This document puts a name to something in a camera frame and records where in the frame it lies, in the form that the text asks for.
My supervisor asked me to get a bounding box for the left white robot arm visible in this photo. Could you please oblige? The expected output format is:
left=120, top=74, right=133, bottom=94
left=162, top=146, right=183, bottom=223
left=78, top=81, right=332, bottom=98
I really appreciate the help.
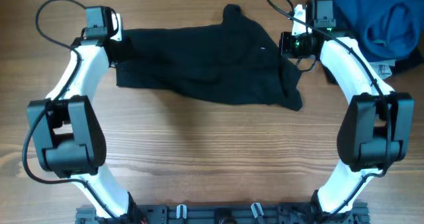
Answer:
left=27, top=6, right=130, bottom=223

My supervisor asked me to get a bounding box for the black garment under pile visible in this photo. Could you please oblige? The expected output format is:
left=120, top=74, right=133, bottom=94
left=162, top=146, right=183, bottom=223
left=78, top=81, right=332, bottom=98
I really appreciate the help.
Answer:
left=372, top=47, right=423, bottom=80

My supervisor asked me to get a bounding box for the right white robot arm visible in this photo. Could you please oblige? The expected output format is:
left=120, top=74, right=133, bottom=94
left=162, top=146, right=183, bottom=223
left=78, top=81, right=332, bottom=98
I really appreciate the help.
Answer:
left=280, top=0, right=414, bottom=221

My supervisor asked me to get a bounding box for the blue garment on pile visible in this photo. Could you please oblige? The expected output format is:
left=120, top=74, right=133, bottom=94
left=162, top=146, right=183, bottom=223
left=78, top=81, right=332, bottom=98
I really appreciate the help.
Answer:
left=332, top=0, right=423, bottom=62

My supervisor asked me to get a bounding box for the black t-shirt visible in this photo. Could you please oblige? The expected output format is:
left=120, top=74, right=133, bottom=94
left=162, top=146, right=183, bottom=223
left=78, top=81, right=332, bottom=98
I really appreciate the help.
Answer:
left=110, top=4, right=302, bottom=111

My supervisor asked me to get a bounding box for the white folded garment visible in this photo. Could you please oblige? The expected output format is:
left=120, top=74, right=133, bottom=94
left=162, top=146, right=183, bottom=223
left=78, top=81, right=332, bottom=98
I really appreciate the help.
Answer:
left=370, top=60, right=396, bottom=80

